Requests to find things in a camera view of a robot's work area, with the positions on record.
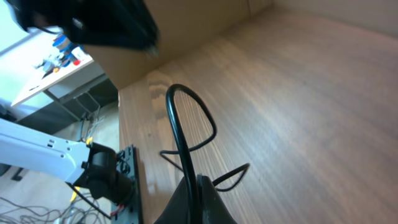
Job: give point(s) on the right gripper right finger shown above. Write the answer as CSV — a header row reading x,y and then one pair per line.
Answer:
x,y
213,209

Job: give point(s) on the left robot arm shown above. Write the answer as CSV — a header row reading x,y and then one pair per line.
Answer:
x,y
91,166

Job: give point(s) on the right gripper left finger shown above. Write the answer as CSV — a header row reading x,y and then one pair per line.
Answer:
x,y
176,211

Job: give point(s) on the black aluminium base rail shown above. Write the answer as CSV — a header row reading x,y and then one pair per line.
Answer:
x,y
129,211

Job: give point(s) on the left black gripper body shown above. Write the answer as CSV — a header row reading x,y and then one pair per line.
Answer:
x,y
112,23

